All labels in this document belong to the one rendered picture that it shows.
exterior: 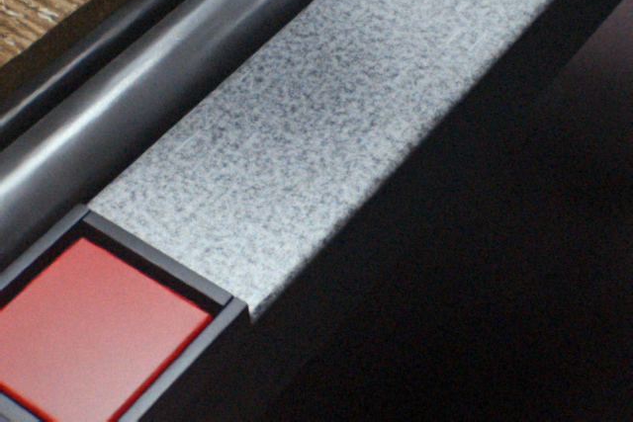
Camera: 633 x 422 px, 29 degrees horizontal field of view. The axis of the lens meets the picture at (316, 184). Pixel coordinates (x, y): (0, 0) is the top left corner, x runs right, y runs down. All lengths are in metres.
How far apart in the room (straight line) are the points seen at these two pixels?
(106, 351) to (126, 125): 0.12
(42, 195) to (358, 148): 0.12
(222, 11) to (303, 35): 0.04
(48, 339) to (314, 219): 0.10
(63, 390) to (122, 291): 0.04
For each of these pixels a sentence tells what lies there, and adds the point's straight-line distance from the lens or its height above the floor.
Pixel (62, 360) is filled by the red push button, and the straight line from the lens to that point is 0.40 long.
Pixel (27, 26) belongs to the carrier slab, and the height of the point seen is 0.94.
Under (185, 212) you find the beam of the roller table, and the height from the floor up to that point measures 0.92.
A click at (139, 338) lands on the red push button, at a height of 0.93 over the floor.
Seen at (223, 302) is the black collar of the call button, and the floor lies 0.93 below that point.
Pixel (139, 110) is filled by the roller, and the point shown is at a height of 0.91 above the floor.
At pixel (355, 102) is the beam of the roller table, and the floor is 0.92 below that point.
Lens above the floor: 1.25
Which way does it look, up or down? 48 degrees down
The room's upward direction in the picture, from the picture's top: 3 degrees counter-clockwise
